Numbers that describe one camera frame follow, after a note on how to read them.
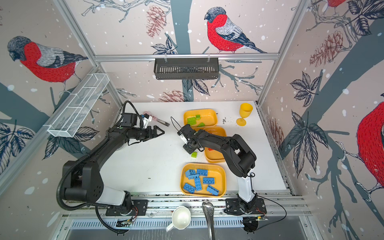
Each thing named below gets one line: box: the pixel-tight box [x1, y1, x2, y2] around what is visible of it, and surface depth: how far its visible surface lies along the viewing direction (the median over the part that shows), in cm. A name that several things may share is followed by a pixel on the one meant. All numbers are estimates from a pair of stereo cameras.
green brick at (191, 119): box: [187, 117, 196, 123], surface depth 113 cm
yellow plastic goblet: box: [236, 103, 253, 127], surface depth 103 cm
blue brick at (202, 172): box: [196, 169, 208, 177], surface depth 86 cm
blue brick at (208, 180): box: [203, 177, 215, 185], surface depth 83 cm
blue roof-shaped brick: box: [185, 169, 197, 178], surface depth 85 cm
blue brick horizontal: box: [183, 183, 196, 194], surface depth 81 cm
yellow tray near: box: [180, 163, 227, 198], surface depth 83 cm
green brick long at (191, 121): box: [187, 118, 197, 126], surface depth 112 cm
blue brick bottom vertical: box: [188, 174, 200, 180], surface depth 83 cm
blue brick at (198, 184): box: [195, 177, 202, 191], surface depth 81 cm
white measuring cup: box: [165, 206, 191, 232], surface depth 71 cm
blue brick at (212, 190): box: [207, 185, 220, 196], surface depth 79 cm
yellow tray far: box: [183, 109, 218, 128], surface depth 113 cm
